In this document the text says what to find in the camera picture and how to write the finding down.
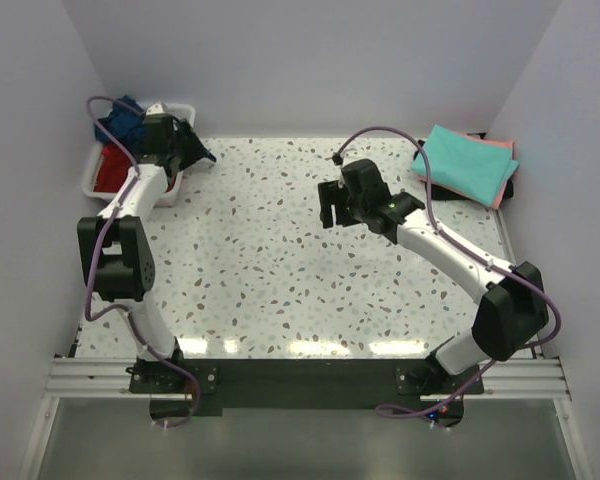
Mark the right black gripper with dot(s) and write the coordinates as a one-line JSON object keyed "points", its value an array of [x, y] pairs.
{"points": [[331, 194]]}

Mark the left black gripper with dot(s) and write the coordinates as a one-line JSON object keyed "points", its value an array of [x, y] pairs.
{"points": [[195, 151]]}

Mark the navy blue t-shirt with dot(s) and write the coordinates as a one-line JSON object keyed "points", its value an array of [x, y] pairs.
{"points": [[125, 124]]}

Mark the teal t-shirt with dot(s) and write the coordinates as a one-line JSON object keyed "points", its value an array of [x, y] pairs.
{"points": [[462, 160]]}

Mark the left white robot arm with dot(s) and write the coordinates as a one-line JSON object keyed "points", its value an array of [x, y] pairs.
{"points": [[117, 263]]}

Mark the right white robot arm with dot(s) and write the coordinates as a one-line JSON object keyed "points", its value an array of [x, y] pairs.
{"points": [[511, 308]]}

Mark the white plastic laundry basket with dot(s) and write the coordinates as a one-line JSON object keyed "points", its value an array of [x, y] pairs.
{"points": [[169, 198]]}

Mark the red t-shirt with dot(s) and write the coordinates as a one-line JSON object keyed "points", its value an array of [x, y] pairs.
{"points": [[113, 170]]}

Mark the folded black t-shirt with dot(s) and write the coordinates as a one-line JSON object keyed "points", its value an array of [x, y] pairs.
{"points": [[507, 190]]}

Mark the folded salmon pink t-shirt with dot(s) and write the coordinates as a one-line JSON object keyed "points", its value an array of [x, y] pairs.
{"points": [[487, 169]]}

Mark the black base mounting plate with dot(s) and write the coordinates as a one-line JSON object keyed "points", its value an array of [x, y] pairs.
{"points": [[213, 386]]}

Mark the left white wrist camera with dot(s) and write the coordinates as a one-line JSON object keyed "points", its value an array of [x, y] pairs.
{"points": [[157, 109]]}

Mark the aluminium rail frame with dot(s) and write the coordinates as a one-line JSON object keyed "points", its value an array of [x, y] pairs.
{"points": [[91, 427]]}

